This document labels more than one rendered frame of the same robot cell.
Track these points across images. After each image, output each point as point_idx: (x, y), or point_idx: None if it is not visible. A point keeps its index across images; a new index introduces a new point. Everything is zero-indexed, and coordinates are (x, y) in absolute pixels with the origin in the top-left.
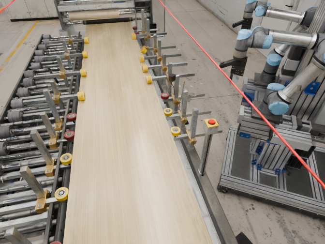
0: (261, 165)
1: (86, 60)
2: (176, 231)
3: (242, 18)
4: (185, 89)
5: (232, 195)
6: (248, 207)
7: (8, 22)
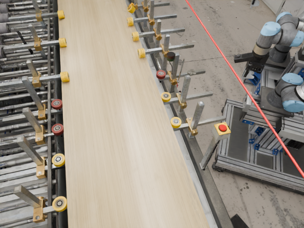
0: (259, 145)
1: (64, 22)
2: None
3: None
4: (188, 75)
5: (227, 173)
6: (242, 186)
7: None
